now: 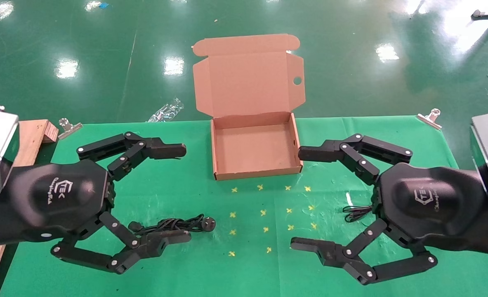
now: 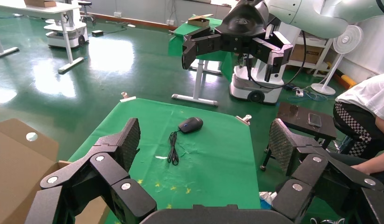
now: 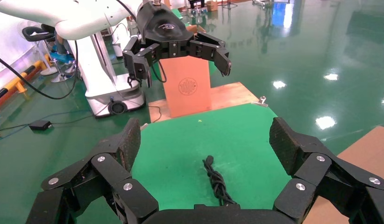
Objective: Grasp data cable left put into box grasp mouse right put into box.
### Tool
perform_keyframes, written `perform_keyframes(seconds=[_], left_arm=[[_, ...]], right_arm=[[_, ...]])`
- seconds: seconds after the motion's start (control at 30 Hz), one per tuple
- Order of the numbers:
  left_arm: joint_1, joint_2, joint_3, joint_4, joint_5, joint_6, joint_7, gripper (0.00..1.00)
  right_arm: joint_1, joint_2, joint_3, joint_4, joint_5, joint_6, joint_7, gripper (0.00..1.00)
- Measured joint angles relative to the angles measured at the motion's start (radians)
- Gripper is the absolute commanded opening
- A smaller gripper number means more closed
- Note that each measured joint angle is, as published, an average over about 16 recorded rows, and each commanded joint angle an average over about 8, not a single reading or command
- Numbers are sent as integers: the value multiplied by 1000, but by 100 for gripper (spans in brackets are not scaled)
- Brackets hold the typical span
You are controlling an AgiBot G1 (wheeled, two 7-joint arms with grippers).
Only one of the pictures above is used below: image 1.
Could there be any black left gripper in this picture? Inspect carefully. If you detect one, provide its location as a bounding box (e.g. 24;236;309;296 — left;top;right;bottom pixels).
0;132;192;275

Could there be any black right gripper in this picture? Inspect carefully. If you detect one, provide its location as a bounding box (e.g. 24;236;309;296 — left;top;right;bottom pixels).
290;133;488;286

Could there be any black power cable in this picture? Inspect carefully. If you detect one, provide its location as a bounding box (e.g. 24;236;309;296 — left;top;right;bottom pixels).
127;214;217;240

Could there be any brown cardboard mailer box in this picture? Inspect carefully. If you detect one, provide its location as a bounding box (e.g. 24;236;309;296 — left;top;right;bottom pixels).
191;34;306;181

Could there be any clear plastic wrapper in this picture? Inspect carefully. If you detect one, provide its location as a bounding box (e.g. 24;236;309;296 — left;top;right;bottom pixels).
146;98;185;123

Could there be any green table cloth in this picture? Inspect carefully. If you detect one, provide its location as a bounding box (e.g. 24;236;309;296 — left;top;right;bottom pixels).
0;115;488;297

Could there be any silver binder clip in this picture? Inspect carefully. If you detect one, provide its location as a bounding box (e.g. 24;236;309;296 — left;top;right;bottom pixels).
416;108;443;131
58;118;83;140

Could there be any wooden board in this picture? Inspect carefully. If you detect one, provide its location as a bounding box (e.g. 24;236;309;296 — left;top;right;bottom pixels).
0;119;59;297

